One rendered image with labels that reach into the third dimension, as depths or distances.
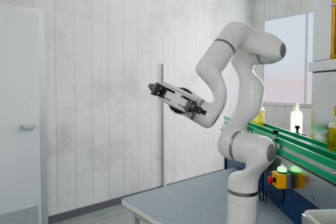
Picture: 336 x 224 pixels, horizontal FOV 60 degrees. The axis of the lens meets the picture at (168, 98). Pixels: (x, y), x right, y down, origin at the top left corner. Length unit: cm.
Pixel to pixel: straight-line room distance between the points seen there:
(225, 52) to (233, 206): 60
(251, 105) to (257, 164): 22
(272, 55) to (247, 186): 50
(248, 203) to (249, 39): 62
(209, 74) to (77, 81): 245
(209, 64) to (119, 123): 265
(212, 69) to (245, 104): 27
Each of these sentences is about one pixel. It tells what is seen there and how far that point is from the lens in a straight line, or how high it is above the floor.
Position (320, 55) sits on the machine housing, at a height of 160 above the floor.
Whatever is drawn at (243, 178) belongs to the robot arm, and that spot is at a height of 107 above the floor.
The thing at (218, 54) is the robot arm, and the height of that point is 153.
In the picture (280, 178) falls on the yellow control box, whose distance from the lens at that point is 155.
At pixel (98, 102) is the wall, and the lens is 339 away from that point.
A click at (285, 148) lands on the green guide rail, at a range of 166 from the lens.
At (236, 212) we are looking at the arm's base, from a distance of 124.
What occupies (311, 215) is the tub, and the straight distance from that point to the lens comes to 113.
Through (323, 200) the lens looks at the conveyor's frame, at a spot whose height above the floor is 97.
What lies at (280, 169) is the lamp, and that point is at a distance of 156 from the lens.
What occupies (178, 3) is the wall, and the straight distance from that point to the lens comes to 420.
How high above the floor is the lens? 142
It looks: 2 degrees down
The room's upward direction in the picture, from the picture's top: straight up
